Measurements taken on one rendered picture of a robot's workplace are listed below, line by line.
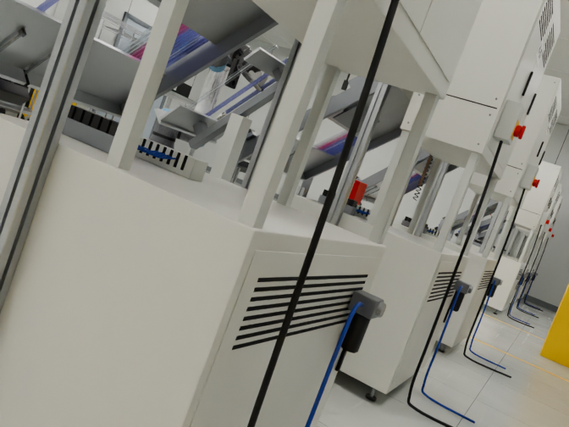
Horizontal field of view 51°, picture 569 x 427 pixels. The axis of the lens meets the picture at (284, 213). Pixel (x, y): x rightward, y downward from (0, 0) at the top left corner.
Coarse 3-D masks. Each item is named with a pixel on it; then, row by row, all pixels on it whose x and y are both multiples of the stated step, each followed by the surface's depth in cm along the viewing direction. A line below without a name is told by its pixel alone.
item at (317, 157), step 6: (294, 144) 270; (294, 150) 278; (312, 150) 286; (318, 150) 289; (312, 156) 295; (318, 156) 298; (324, 156) 301; (330, 156) 304; (288, 162) 291; (312, 162) 304; (318, 162) 307; (324, 162) 311; (306, 168) 310; (312, 168) 314
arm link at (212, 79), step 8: (208, 72) 288; (216, 72) 286; (224, 72) 287; (208, 80) 287; (216, 80) 286; (208, 88) 287; (200, 96) 289; (216, 96) 289; (200, 104) 288; (208, 104) 288; (200, 112) 288; (184, 136) 289; (192, 136) 288
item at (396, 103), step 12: (372, 96) 246; (396, 96) 255; (348, 108) 250; (384, 108) 265; (396, 108) 270; (336, 120) 259; (348, 120) 253; (384, 120) 280; (396, 120) 285; (384, 132) 296
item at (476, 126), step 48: (528, 0) 210; (480, 48) 216; (528, 48) 216; (480, 96) 215; (528, 96) 256; (432, 144) 238; (480, 144) 213; (384, 192) 227; (432, 288) 222; (432, 336) 265
